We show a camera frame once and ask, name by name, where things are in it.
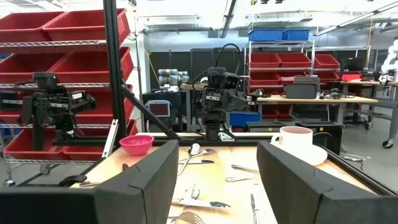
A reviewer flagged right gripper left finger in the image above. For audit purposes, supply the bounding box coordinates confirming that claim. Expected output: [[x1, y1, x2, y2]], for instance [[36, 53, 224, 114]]
[[0, 139, 180, 224]]

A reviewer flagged grey equipment case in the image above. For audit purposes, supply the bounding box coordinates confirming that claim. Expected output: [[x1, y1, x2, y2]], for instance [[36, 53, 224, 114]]
[[284, 75, 321, 100]]

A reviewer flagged white mug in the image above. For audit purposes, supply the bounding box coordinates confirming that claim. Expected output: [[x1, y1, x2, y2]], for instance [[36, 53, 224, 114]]
[[269, 125, 314, 154]]

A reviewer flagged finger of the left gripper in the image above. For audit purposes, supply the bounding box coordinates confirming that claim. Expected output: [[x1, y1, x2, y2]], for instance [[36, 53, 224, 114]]
[[236, 92, 249, 112], [224, 92, 237, 112]]

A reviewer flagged black bracket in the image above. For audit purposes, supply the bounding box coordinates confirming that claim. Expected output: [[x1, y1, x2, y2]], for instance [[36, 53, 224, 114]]
[[58, 174, 88, 188]]

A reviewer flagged blue plastic storage bin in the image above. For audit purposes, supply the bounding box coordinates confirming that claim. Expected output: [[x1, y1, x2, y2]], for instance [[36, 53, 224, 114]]
[[228, 111, 261, 128], [282, 28, 311, 42], [248, 28, 284, 42]]

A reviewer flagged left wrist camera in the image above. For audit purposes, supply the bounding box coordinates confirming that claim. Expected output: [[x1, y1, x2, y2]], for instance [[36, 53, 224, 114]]
[[224, 73, 241, 91]]

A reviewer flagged red plastic bowl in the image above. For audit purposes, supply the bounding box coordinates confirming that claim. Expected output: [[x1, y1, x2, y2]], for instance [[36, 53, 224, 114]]
[[119, 134, 155, 157]]

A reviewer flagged black equipment case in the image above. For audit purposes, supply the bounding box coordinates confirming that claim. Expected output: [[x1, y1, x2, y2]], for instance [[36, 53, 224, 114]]
[[245, 120, 296, 133]]

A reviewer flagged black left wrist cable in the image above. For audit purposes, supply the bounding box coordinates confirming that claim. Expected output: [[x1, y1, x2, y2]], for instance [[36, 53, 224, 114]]
[[191, 42, 242, 91]]

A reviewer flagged red plastic storage bin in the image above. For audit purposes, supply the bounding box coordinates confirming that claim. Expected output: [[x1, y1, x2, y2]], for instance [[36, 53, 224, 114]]
[[0, 11, 65, 44], [2, 128, 68, 160], [276, 52, 312, 69], [74, 83, 135, 124], [314, 54, 341, 70], [49, 46, 134, 84], [249, 72, 281, 86], [315, 71, 341, 82], [250, 52, 282, 69], [42, 8, 131, 43], [0, 52, 67, 84], [62, 119, 139, 161]]

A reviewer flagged grey teach pendant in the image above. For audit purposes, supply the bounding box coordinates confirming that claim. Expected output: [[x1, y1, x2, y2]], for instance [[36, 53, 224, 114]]
[[145, 100, 172, 118]]

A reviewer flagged black computer monitor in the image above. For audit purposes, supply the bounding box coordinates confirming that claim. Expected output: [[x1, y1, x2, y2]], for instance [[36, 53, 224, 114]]
[[340, 57, 365, 73]]

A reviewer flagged white robot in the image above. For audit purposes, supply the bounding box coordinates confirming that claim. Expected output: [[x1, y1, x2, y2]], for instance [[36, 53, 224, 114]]
[[381, 39, 398, 82]]

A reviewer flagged silver metal strip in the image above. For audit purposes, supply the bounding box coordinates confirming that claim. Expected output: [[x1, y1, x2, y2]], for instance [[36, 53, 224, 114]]
[[101, 119, 120, 159]]

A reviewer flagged wooden workbench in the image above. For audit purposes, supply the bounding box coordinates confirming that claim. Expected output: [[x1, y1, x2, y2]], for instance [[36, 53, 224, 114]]
[[256, 95, 379, 125]]

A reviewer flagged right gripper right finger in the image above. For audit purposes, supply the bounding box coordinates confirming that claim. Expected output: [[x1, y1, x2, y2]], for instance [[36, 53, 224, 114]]
[[256, 140, 398, 224]]

